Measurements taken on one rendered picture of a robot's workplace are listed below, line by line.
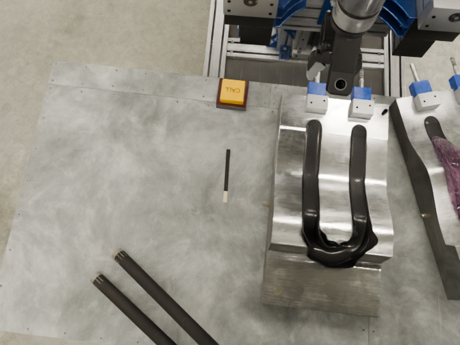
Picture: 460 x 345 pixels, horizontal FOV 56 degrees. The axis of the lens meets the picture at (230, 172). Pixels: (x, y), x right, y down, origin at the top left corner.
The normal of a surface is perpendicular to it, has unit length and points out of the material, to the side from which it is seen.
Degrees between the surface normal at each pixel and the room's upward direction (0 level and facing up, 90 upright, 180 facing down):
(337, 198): 28
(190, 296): 0
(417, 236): 0
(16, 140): 0
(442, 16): 90
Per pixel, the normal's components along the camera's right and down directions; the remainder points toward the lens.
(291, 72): 0.00, -0.27
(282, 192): 0.06, -0.69
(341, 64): -0.10, 0.27
